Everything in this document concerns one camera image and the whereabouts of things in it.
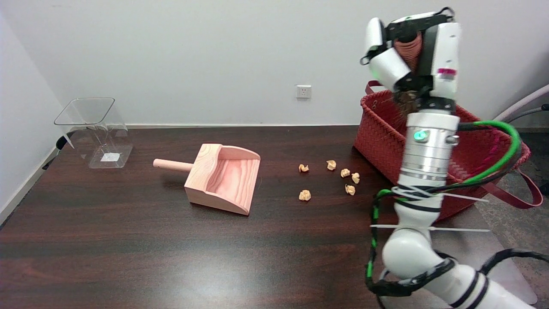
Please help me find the clear plastic container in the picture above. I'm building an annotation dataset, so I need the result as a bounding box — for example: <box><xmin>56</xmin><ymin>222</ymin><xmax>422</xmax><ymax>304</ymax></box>
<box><xmin>54</xmin><ymin>98</ymin><xmax>133</xmax><ymax>169</ymax></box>

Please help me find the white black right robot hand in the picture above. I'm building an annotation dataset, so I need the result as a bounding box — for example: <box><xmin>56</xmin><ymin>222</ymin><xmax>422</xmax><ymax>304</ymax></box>
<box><xmin>360</xmin><ymin>7</ymin><xmax>463</xmax><ymax>114</ymax></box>

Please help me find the pale pink pipe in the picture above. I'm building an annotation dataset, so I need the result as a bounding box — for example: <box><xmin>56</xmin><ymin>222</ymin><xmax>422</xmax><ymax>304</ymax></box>
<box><xmin>493</xmin><ymin>85</ymin><xmax>549</xmax><ymax>122</ymax></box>

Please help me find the black object at table edge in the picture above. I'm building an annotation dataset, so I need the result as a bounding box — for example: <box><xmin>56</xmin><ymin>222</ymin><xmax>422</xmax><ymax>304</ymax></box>
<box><xmin>42</xmin><ymin>136</ymin><xmax>75</xmax><ymax>170</ymax></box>

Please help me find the red woven basket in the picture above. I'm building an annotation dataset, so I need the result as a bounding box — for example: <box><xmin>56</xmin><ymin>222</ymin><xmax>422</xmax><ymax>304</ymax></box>
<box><xmin>354</xmin><ymin>80</ymin><xmax>543</xmax><ymax>222</ymax></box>

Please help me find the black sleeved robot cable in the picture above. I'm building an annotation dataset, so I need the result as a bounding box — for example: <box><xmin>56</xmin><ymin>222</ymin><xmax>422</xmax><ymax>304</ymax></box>
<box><xmin>480</xmin><ymin>248</ymin><xmax>549</xmax><ymax>276</ymax></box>

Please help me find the small broom with handle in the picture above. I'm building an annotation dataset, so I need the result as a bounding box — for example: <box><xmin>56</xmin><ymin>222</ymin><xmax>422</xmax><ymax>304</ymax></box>
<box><xmin>392</xmin><ymin>32</ymin><xmax>424</xmax><ymax>126</ymax></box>

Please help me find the white plastic zip tie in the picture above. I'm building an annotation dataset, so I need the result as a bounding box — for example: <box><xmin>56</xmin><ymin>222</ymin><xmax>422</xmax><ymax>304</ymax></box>
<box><xmin>392</xmin><ymin>185</ymin><xmax>489</xmax><ymax>203</ymax></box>
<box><xmin>370</xmin><ymin>224</ymin><xmax>490</xmax><ymax>233</ymax></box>

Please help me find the black and green cable bundle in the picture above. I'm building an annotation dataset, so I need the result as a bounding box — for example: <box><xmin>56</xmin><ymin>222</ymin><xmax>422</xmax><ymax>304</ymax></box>
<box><xmin>365</xmin><ymin>120</ymin><xmax>523</xmax><ymax>299</ymax></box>

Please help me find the pink wooden dustpan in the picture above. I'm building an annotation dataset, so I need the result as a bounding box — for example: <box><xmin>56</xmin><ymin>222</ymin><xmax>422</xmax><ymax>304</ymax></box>
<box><xmin>153</xmin><ymin>143</ymin><xmax>261</xmax><ymax>216</ymax></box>

